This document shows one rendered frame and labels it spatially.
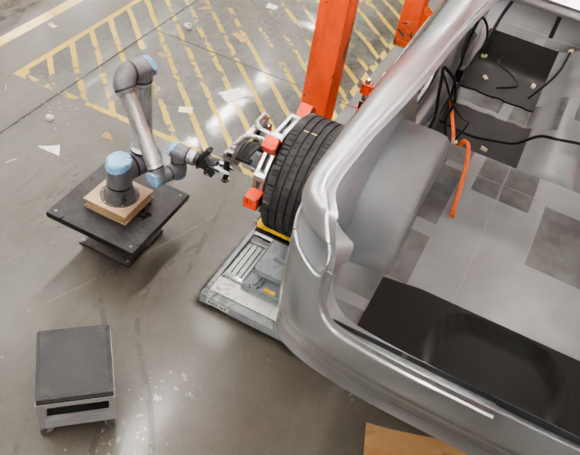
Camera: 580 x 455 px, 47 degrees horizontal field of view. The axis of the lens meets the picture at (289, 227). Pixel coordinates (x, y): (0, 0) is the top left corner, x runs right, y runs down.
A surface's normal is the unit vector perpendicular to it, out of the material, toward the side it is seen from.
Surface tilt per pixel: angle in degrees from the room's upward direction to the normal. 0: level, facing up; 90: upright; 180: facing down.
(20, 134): 0
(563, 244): 2
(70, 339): 0
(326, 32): 90
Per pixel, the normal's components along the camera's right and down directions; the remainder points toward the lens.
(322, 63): -0.43, 0.58
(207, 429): 0.15, -0.70
